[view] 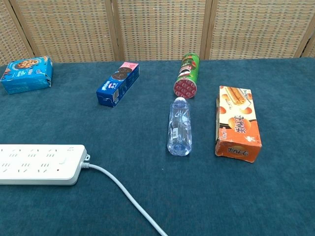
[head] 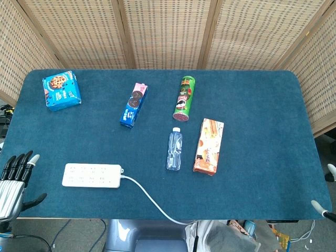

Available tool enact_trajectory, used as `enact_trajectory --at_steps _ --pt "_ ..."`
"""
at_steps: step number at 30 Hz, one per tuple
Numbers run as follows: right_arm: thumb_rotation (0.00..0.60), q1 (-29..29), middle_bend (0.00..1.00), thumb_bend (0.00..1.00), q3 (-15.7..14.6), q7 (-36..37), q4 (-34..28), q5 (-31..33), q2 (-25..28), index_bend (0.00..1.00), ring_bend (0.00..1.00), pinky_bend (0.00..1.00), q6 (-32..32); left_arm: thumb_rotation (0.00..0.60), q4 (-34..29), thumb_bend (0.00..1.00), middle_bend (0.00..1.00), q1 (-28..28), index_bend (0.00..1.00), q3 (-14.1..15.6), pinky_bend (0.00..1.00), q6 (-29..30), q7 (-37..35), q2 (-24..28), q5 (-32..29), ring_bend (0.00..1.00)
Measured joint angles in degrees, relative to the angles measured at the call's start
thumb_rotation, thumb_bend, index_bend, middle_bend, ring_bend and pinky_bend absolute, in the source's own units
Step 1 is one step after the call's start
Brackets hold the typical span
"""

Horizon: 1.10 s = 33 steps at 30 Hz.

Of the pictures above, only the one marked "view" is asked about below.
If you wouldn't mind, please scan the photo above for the white power strip cable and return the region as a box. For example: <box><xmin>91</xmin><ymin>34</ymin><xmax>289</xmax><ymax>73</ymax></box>
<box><xmin>82</xmin><ymin>162</ymin><xmax>169</xmax><ymax>236</ymax></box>

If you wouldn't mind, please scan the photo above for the teal table cloth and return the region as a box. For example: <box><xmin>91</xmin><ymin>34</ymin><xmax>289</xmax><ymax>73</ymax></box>
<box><xmin>0</xmin><ymin>57</ymin><xmax>315</xmax><ymax>236</ymax></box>

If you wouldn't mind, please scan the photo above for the orange egg roll box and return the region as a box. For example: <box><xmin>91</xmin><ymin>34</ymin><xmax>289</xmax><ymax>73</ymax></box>
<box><xmin>215</xmin><ymin>85</ymin><xmax>262</xmax><ymax>163</ymax></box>

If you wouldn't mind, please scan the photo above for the dark blue Oreo box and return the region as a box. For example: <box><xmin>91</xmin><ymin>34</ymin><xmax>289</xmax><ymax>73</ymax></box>
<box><xmin>95</xmin><ymin>61</ymin><xmax>140</xmax><ymax>108</ymax></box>

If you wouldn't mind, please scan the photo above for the woven rattan folding screen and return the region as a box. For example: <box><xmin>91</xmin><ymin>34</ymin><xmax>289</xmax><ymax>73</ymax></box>
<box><xmin>0</xmin><ymin>0</ymin><xmax>315</xmax><ymax>66</ymax></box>

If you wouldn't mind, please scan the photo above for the green Pringles can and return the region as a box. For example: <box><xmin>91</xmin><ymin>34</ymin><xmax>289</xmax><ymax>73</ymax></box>
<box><xmin>173</xmin><ymin>52</ymin><xmax>201</xmax><ymax>99</ymax></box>

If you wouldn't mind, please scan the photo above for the clear plastic water bottle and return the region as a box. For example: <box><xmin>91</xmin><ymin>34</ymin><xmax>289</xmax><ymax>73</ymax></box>
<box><xmin>167</xmin><ymin>97</ymin><xmax>193</xmax><ymax>157</ymax></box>

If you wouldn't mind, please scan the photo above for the light blue cookie box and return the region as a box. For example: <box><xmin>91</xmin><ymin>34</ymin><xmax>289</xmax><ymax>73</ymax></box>
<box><xmin>0</xmin><ymin>56</ymin><xmax>54</xmax><ymax>95</ymax></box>

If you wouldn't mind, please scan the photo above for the white power strip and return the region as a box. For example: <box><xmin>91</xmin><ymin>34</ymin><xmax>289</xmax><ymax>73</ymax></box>
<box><xmin>0</xmin><ymin>144</ymin><xmax>91</xmax><ymax>186</ymax></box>

